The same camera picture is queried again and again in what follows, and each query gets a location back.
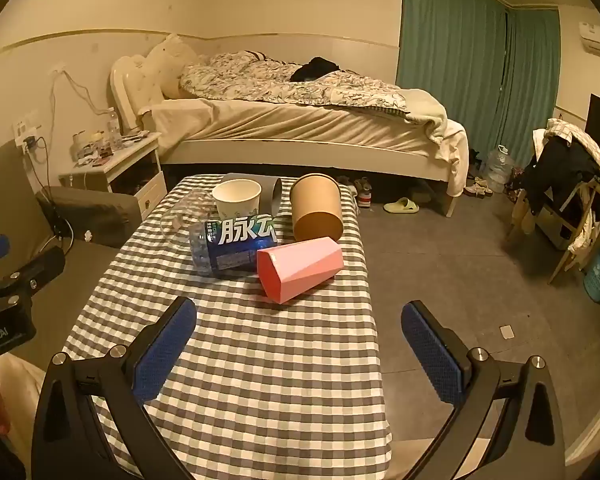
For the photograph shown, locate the green curtain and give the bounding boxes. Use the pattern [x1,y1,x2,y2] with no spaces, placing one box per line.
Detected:
[504,6,562,169]
[396,0,509,143]

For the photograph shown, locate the wooden chair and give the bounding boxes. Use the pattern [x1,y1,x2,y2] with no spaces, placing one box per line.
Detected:
[509,130,600,286]

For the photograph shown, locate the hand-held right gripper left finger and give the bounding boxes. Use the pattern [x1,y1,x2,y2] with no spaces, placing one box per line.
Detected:
[31,296,198,480]

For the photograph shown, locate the black garment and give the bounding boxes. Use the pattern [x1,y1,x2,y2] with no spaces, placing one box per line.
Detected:
[290,56,342,82]

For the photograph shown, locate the brown paper cup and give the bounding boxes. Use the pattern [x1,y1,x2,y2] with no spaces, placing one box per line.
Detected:
[289,173,345,242]

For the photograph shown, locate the large water jug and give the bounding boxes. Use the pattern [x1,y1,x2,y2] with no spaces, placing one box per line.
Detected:
[486,144,515,194]

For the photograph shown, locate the white bed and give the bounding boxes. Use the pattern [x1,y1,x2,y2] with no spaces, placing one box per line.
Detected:
[110,34,470,218]

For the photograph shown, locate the green slipper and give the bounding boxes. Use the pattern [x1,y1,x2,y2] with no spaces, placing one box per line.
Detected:
[383,197,421,215]

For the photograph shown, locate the white cable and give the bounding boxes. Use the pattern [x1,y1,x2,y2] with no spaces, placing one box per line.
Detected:
[44,67,115,117]

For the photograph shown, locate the black jacket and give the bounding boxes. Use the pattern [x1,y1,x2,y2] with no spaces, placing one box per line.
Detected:
[521,136,600,242]

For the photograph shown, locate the grey cushion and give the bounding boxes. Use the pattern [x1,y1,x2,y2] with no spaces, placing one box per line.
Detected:
[35,186,142,249]

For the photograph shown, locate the clear glass cup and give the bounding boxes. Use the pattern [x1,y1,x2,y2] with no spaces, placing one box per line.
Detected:
[160,190,221,252]

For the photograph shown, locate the white paper cup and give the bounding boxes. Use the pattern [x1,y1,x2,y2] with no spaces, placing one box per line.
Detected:
[212,179,263,222]

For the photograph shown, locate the white nightstand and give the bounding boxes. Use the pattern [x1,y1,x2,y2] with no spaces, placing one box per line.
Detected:
[58,131,169,221]

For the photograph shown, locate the blue label water bottle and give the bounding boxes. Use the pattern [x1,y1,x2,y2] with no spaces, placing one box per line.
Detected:
[188,217,279,279]

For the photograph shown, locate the grey sneakers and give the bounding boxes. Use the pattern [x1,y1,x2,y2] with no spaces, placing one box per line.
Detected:
[354,177,374,209]

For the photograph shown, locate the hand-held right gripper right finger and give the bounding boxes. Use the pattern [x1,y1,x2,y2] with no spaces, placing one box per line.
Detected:
[400,300,566,480]

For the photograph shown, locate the pink faceted cup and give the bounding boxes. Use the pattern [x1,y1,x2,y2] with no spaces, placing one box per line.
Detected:
[256,236,345,306]

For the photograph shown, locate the leaf print quilt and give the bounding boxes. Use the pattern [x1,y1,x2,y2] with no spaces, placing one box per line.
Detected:
[178,51,409,110]

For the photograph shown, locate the checkered tablecloth table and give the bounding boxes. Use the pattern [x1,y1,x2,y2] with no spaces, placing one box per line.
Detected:
[60,174,394,480]

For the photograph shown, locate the clear bottle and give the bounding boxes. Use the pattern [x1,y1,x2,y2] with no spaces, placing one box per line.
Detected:
[106,108,121,149]

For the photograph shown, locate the cream blanket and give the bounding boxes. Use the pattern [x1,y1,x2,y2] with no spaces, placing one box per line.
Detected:
[402,88,470,197]

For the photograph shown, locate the cream pillow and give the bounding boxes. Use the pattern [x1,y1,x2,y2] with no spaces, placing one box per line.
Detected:
[144,33,199,100]

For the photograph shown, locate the white plaid shirt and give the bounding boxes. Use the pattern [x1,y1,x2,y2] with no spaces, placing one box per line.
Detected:
[532,117,600,162]

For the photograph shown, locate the grey cup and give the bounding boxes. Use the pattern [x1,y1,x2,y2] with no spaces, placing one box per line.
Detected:
[221,172,284,216]

